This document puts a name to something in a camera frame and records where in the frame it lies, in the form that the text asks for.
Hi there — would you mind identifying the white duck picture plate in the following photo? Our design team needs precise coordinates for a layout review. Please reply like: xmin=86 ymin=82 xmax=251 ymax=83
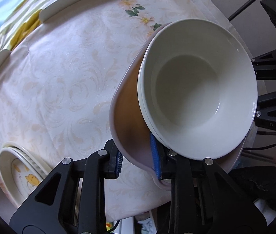
xmin=0 ymin=143 xmax=52 ymax=208

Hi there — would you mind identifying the cream bowl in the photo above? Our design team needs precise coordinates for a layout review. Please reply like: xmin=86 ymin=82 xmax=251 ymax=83
xmin=137 ymin=19 xmax=257 ymax=160

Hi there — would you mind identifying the mauve plastic basin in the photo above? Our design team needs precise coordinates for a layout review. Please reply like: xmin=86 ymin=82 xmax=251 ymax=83
xmin=110 ymin=24 xmax=246 ymax=190

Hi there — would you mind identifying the cream patterned tablecloth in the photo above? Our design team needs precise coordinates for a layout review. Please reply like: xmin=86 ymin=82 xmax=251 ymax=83
xmin=0 ymin=0 xmax=237 ymax=204

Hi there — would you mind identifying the floral striped bed quilt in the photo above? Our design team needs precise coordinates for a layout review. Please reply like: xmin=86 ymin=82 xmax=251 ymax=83
xmin=0 ymin=0 xmax=57 ymax=51

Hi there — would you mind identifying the black thin cable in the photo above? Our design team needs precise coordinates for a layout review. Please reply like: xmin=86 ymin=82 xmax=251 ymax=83
xmin=227 ymin=0 xmax=276 ymax=22

